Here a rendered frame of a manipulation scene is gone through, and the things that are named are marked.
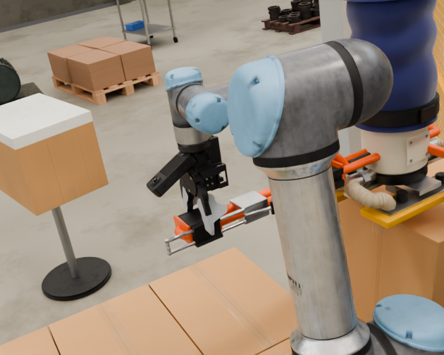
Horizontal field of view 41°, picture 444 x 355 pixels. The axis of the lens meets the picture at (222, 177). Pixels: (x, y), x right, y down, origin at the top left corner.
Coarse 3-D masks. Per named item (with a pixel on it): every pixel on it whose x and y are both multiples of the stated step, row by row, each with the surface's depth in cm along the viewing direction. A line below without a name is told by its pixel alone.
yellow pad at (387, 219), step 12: (408, 192) 156; (432, 192) 154; (396, 204) 151; (408, 204) 151; (420, 204) 151; (432, 204) 152; (372, 216) 150; (384, 216) 148; (396, 216) 147; (408, 216) 148
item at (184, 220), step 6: (192, 210) 137; (198, 210) 136; (174, 216) 135; (180, 216) 135; (186, 216) 134; (192, 216) 134; (198, 216) 134; (180, 222) 132; (186, 222) 132; (192, 222) 132; (198, 222) 131; (186, 228) 130; (222, 228) 135; (186, 240) 133; (192, 240) 131; (192, 246) 132
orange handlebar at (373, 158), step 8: (432, 128) 164; (432, 136) 161; (432, 144) 153; (360, 152) 156; (432, 152) 152; (440, 152) 150; (360, 160) 151; (368, 160) 152; (376, 160) 153; (344, 168) 149; (352, 168) 150; (264, 192) 143; (232, 208) 139; (232, 216) 135; (240, 216) 136; (224, 224) 135; (176, 232) 132
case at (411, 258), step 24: (432, 168) 194; (360, 216) 173; (432, 216) 162; (360, 240) 175; (384, 240) 166; (408, 240) 158; (432, 240) 150; (360, 264) 178; (384, 264) 168; (408, 264) 160; (432, 264) 152; (360, 288) 180; (384, 288) 171; (408, 288) 162; (432, 288) 154; (360, 312) 183
